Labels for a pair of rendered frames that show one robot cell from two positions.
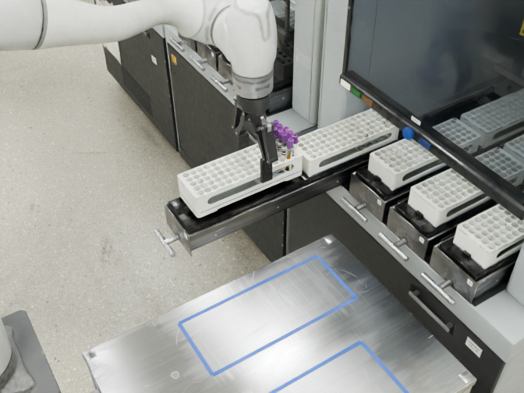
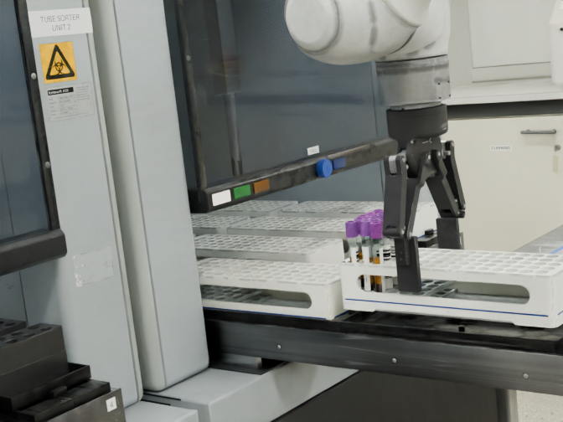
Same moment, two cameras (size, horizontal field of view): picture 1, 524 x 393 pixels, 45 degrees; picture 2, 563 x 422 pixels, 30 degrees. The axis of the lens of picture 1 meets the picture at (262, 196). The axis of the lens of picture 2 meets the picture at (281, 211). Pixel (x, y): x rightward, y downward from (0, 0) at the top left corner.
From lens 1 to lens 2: 2.28 m
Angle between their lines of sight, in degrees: 98
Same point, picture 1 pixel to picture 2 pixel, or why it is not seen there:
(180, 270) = not seen: outside the picture
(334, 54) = (162, 182)
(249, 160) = (436, 259)
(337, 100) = (188, 268)
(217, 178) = (511, 261)
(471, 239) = (424, 209)
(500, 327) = not seen: hidden behind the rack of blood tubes
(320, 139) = (301, 274)
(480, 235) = not seen: hidden behind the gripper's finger
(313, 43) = (110, 205)
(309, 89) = (126, 316)
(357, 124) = (231, 270)
